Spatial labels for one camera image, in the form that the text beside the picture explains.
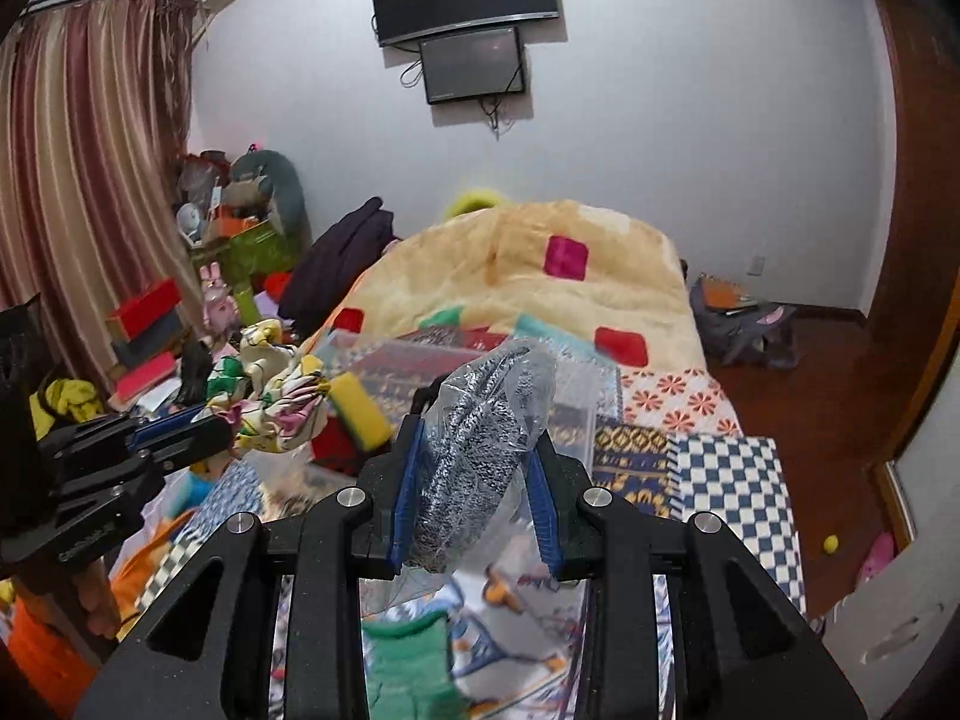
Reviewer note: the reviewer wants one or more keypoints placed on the beige fleece blanket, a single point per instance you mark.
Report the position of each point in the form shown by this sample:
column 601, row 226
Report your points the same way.
column 588, row 271

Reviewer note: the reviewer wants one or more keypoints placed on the green storage box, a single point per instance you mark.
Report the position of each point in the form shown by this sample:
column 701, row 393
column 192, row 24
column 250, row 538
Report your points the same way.
column 256, row 252

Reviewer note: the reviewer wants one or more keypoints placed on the red fabric pouch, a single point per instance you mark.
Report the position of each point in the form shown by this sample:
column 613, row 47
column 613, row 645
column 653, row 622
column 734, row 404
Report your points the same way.
column 333, row 448

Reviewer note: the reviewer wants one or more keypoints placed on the dark purple clothing pile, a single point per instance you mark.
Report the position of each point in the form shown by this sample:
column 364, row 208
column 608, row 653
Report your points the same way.
column 325, row 274

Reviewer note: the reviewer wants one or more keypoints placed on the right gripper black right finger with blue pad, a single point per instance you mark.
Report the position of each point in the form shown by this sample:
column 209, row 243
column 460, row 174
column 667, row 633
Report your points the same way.
column 741, row 649

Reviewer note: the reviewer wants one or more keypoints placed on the clear plastic storage box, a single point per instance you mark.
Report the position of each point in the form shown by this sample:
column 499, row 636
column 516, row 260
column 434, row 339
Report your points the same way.
column 402, row 377

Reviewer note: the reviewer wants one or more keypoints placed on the red and grey box stack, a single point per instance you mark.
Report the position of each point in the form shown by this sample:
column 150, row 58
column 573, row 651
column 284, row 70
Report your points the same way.
column 146, row 326

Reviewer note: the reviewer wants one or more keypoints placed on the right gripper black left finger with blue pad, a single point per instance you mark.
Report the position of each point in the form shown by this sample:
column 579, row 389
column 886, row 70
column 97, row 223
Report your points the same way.
column 203, row 648

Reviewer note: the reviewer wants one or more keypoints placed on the person's left hand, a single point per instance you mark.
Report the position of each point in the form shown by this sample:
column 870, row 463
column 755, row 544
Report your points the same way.
column 92, row 588

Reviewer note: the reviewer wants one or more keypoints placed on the patchwork patterned bed sheet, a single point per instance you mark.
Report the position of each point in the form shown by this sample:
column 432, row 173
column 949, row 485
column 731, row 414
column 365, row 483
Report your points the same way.
column 662, row 440

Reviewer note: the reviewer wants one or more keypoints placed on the green knit cloth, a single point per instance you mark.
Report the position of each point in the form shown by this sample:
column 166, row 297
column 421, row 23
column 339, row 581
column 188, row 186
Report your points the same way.
column 408, row 669

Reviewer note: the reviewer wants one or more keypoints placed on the green grey plush toy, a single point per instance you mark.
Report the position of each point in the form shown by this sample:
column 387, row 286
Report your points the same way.
column 265, row 183

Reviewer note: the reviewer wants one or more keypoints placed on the small dark wall monitor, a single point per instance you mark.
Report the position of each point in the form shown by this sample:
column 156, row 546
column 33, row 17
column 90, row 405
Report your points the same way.
column 471, row 65

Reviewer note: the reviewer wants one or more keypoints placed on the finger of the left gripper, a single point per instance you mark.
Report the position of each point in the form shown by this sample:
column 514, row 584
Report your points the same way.
column 199, row 440
column 114, row 434

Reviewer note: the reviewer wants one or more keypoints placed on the striped brown curtain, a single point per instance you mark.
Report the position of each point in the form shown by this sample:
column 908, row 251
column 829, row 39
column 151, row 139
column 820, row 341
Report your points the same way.
column 95, row 116

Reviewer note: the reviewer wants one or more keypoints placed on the pink slipper on floor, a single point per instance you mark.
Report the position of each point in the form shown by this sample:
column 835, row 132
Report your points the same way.
column 882, row 552

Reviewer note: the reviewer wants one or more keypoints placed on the floral patterned cloth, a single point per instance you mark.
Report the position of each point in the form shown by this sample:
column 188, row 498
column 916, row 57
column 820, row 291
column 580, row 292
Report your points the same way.
column 270, row 392

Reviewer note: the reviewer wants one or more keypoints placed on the yellow green plush behind blanket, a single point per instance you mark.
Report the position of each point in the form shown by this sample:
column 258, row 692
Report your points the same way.
column 474, row 199

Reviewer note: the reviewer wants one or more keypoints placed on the yellow sponge block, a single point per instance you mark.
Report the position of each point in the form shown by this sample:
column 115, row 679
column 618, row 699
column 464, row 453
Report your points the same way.
column 359, row 413

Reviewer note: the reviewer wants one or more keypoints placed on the white cabinet door with handle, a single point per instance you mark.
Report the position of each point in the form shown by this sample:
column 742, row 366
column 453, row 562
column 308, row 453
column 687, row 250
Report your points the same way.
column 891, row 635

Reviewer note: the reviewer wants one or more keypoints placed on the grey backpack on floor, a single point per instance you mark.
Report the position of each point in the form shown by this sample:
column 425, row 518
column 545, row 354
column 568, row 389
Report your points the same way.
column 737, row 328

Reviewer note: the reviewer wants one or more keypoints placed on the pink bunny plush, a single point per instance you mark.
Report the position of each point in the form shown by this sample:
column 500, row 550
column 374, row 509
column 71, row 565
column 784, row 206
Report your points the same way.
column 219, row 309

